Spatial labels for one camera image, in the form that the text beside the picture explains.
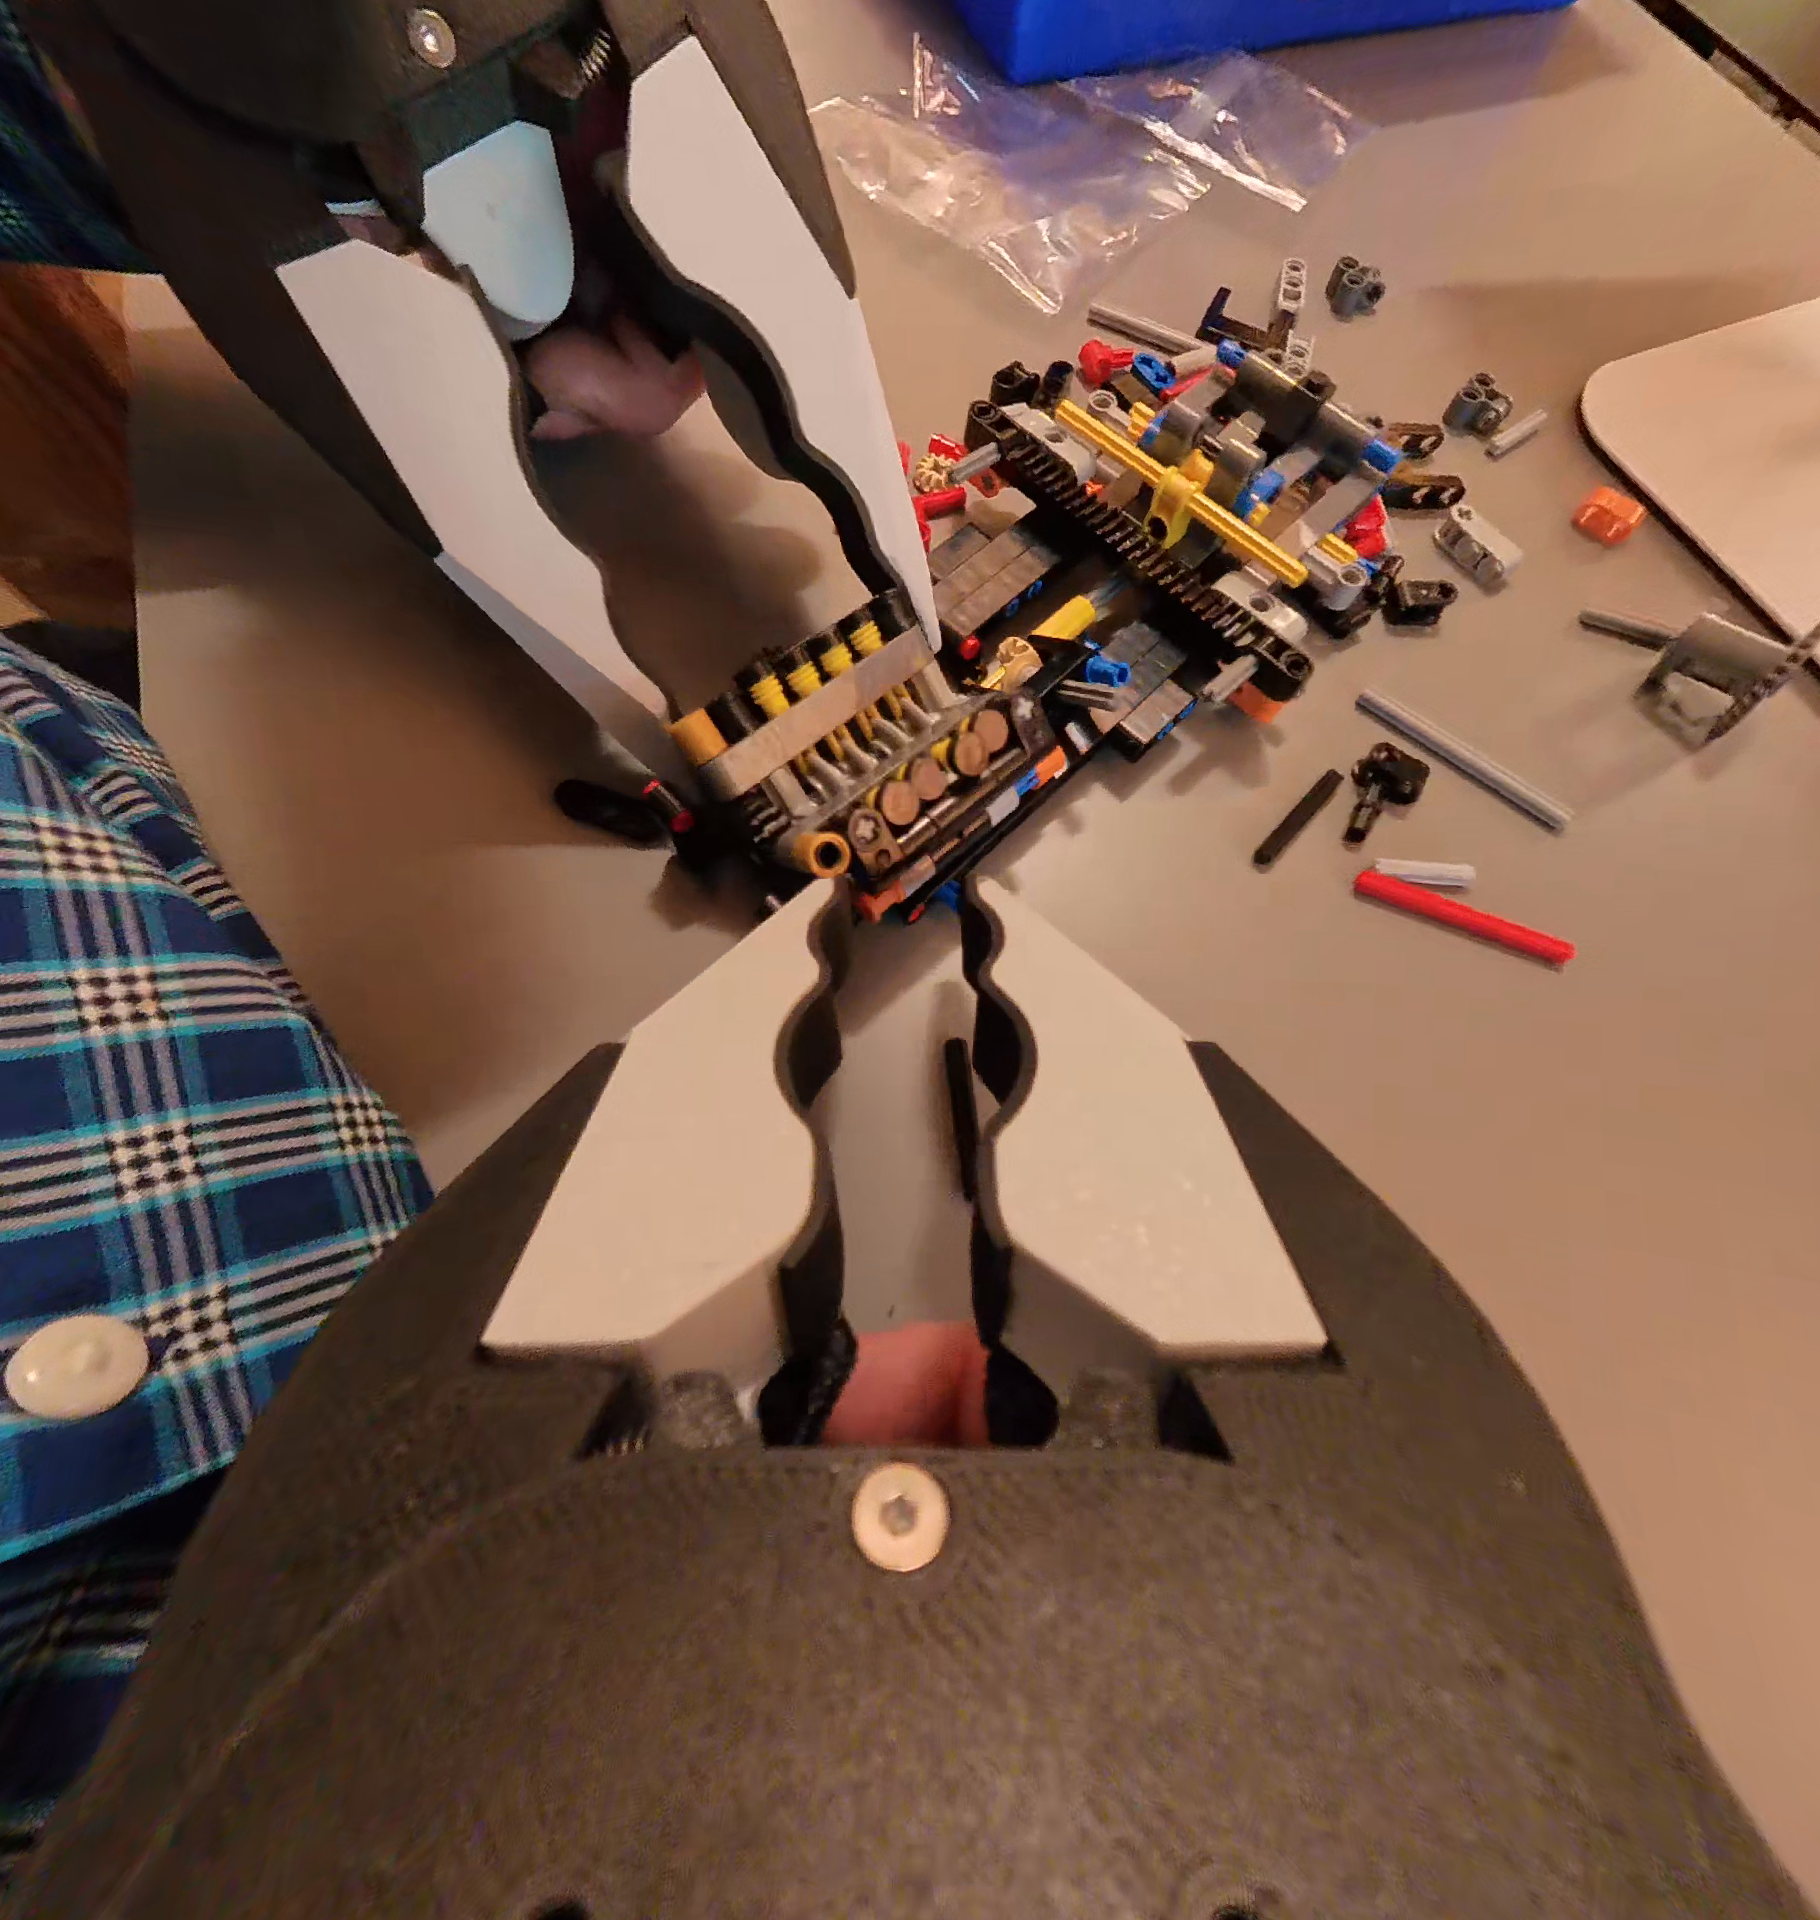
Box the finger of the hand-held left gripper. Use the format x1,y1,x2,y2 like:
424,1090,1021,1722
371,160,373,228
272,244,689,758
610,30,949,656

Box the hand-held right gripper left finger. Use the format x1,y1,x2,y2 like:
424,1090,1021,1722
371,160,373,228
479,875,862,1442

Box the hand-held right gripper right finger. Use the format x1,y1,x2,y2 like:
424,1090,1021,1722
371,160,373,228
959,875,1330,1442

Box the lego car chassis assembly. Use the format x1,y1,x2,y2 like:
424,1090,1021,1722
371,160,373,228
553,353,1471,920

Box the yellow black lego engine block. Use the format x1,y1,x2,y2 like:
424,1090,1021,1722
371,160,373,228
664,588,1065,925

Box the person's left forearm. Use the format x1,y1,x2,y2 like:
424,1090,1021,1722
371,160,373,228
0,0,158,276

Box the pile of small lego pieces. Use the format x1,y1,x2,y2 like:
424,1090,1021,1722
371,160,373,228
910,251,1471,627

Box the thick black lego axle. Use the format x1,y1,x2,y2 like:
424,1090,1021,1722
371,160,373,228
1249,767,1349,870

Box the red lego axle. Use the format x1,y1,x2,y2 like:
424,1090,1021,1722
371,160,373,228
1353,865,1579,967

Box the black lego pin connector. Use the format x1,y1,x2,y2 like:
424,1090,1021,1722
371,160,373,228
1344,743,1435,846

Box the long grey lego axle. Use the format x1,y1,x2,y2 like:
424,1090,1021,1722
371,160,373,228
1354,685,1577,836

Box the grey lego connector pieces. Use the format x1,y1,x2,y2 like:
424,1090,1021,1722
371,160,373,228
1440,370,1552,461

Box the grey lego differential gear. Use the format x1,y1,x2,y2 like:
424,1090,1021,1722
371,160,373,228
1579,605,1820,748

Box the person's left hand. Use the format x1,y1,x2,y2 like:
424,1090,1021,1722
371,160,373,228
525,318,713,447

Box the person's right hand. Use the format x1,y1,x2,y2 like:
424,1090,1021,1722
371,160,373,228
825,1322,994,1450

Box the empty clear plastic bag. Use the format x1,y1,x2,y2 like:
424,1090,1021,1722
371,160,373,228
812,37,1379,320

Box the blue parts bin with tag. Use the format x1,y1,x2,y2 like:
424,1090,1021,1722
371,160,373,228
948,0,1582,88

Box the person's plaid shirt torso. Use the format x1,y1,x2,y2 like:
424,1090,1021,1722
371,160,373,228
0,607,438,1920

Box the white rounded base board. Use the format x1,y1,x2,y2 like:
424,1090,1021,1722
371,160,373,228
1582,285,1820,717

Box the black lego bracket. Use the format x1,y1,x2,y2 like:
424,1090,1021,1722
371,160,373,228
1195,289,1313,357

